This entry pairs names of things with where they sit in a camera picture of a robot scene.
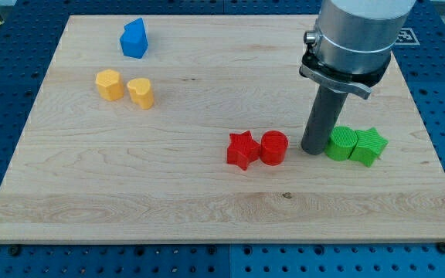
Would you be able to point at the red cylinder block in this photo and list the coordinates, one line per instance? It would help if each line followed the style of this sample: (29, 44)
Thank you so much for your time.
(273, 148)

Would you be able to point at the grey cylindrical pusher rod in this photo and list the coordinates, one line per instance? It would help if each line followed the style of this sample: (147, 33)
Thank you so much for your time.
(324, 114)

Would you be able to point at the red star block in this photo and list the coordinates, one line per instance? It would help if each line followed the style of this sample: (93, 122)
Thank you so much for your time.
(242, 150)

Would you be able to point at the blue pentagon block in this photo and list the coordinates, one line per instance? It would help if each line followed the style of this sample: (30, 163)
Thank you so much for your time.
(134, 41)

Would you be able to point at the light wooden board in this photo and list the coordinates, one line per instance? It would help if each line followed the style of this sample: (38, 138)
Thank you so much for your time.
(91, 171)

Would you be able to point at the green cylinder block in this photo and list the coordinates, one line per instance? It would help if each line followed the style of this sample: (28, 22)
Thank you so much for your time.
(341, 143)

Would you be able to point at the yellow heart block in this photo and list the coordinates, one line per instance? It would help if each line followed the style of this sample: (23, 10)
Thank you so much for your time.
(141, 92)

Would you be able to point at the yellow hexagon block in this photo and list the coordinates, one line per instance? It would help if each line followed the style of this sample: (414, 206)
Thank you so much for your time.
(109, 84)

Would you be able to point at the white fiducial marker tag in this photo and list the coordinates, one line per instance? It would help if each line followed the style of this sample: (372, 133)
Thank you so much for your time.
(407, 37)

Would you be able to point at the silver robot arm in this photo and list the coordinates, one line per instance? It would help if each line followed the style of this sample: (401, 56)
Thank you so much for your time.
(349, 48)

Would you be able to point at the green star block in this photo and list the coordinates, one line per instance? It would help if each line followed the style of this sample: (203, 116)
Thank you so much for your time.
(370, 145)

